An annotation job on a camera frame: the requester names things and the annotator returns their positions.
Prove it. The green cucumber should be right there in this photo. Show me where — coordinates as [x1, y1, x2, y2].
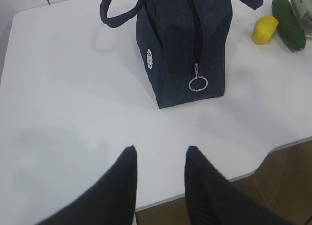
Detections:
[271, 0, 307, 52]

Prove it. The navy blue lunch bag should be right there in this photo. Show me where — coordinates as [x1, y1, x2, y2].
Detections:
[100, 0, 263, 108]

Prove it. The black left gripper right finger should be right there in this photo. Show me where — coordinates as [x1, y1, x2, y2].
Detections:
[184, 146, 290, 225]

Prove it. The yellow lemon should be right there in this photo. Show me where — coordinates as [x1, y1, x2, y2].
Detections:
[251, 15, 279, 44]

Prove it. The green lidded glass container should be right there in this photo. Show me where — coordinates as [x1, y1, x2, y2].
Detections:
[290, 0, 312, 39]

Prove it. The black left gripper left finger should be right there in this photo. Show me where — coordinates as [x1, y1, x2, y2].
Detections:
[40, 146, 138, 225]

